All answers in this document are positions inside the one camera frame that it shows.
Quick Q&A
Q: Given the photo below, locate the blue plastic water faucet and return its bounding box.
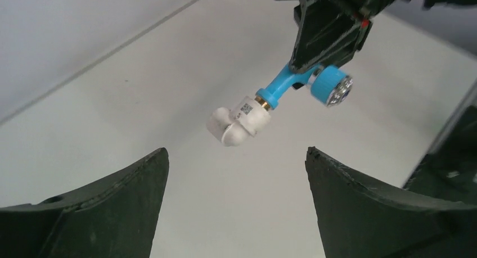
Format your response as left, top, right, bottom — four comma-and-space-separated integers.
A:
256, 65, 353, 109

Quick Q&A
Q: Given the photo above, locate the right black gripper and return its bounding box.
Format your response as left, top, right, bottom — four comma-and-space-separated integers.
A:
277, 0, 410, 74

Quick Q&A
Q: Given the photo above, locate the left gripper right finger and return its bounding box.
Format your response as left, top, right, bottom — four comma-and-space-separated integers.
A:
305, 147, 476, 257

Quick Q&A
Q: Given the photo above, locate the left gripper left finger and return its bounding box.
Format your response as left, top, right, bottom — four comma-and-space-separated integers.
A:
1, 148, 169, 257

